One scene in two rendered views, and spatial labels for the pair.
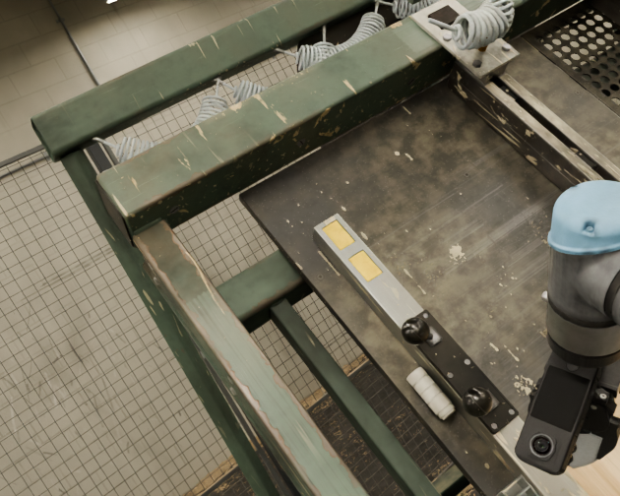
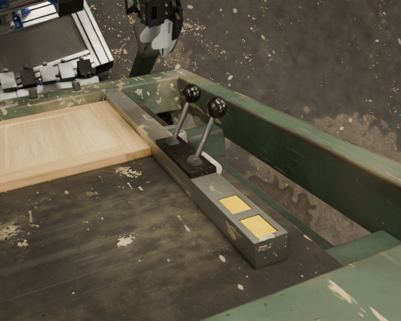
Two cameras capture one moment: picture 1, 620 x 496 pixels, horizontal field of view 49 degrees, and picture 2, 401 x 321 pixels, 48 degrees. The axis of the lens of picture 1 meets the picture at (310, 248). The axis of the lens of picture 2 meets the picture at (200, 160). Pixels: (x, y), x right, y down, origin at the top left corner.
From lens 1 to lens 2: 1.25 m
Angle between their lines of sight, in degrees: 96
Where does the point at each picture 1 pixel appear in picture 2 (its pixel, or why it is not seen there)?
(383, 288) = (222, 190)
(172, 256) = not seen: outside the picture
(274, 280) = (337, 256)
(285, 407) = (321, 139)
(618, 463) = (107, 144)
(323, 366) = (286, 214)
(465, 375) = (179, 149)
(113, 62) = not seen: outside the picture
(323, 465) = (295, 125)
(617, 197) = not seen: outside the picture
